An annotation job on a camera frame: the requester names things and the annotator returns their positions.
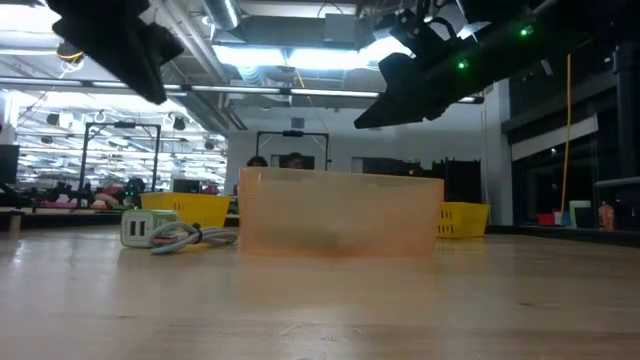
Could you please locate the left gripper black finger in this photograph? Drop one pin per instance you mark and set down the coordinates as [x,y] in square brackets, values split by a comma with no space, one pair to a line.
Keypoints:
[145,80]

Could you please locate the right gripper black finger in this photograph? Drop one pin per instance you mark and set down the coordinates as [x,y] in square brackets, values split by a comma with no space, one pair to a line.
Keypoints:
[395,112]

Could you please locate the orange translucent plastic bin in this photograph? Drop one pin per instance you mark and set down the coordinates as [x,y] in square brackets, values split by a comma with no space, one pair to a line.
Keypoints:
[340,210]

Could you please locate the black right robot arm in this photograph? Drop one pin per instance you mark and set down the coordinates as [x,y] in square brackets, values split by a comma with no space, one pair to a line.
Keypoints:
[550,45]

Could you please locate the long ceiling light bar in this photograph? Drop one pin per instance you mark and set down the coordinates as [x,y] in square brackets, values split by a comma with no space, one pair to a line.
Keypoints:
[330,93]

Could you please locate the yellow slotted plastic basket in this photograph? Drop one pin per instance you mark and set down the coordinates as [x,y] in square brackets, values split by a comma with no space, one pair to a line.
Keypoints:
[195,207]
[465,220]

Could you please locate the green white USB charger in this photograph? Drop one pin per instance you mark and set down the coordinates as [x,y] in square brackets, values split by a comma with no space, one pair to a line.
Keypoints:
[137,227]

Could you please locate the black monitor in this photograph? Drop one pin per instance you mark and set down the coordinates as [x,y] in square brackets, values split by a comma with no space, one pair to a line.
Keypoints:
[9,162]

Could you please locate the small red container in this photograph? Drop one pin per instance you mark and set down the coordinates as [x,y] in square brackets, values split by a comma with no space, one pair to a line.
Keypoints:
[545,220]

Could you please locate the pale green container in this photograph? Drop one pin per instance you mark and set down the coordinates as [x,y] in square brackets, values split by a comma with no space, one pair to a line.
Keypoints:
[580,212]

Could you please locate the black pillar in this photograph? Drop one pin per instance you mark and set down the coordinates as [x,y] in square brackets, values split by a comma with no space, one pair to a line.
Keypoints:
[627,140]

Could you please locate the orange bottle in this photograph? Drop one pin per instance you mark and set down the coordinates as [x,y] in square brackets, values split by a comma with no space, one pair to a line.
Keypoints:
[606,216]

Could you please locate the black frame stand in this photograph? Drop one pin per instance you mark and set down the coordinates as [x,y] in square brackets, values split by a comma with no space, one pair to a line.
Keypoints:
[122,124]
[292,133]

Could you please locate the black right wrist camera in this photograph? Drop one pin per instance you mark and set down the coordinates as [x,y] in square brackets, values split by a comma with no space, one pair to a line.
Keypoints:
[415,35]

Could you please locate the grey wall vent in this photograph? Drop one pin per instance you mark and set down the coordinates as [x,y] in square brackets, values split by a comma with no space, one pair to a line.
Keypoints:
[298,123]

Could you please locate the round silver air duct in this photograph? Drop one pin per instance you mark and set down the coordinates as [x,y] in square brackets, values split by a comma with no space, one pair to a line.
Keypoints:
[222,12]

